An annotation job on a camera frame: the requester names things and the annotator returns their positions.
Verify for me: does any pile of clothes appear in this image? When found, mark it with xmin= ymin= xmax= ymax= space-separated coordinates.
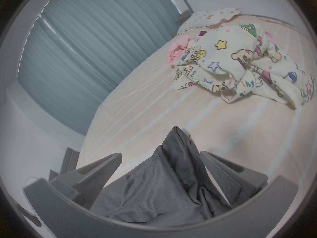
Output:
xmin=168 ymin=23 xmax=315 ymax=108

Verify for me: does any blue-green curtain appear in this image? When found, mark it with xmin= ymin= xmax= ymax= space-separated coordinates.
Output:
xmin=17 ymin=18 xmax=117 ymax=136
xmin=41 ymin=0 xmax=182 ymax=90

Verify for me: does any white printed pillow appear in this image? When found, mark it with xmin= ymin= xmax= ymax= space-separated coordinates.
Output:
xmin=176 ymin=8 xmax=241 ymax=35

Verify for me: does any black T-shirt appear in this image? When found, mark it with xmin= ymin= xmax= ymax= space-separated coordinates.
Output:
xmin=90 ymin=126 xmax=233 ymax=227

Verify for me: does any bed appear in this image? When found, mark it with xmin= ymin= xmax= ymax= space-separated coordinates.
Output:
xmin=77 ymin=0 xmax=317 ymax=208

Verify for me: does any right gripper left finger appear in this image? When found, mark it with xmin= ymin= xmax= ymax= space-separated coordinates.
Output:
xmin=49 ymin=153 xmax=122 ymax=210

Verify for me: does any grey bedside table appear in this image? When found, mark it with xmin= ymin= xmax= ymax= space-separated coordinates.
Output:
xmin=175 ymin=10 xmax=193 ymax=27

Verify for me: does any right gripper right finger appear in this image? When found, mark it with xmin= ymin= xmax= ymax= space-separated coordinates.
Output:
xmin=199 ymin=151 xmax=268 ymax=206

